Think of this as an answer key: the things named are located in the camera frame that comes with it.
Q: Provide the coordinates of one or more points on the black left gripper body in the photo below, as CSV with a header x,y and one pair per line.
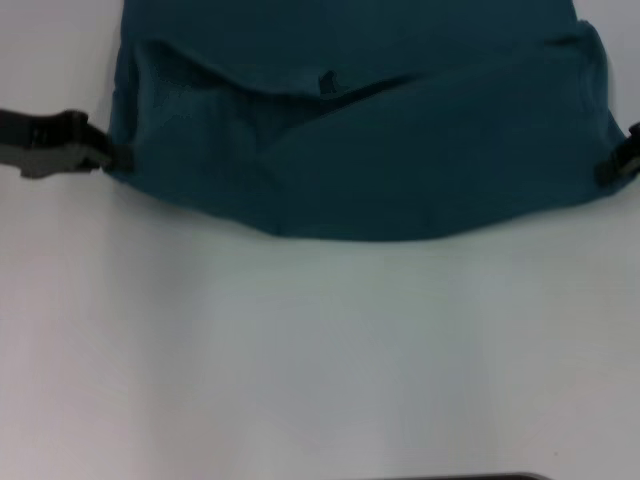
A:
x,y
50,145

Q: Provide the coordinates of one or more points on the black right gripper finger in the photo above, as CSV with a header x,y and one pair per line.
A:
x,y
620,162

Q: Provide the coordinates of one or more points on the teal t-shirt with beige print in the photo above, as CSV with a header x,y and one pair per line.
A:
x,y
375,150

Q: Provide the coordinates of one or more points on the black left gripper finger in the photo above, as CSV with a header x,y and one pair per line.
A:
x,y
122,157

